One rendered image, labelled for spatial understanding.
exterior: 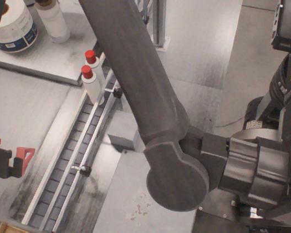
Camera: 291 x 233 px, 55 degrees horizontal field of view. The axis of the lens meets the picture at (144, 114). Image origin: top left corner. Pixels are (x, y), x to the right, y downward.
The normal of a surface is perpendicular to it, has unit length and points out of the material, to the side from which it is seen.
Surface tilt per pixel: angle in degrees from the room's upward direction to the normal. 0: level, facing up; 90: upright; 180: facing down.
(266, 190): 45
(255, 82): 0
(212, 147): 39
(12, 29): 90
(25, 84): 0
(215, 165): 51
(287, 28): 0
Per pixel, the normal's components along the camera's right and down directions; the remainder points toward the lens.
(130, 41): -0.21, 0.35
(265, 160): -0.04, -0.45
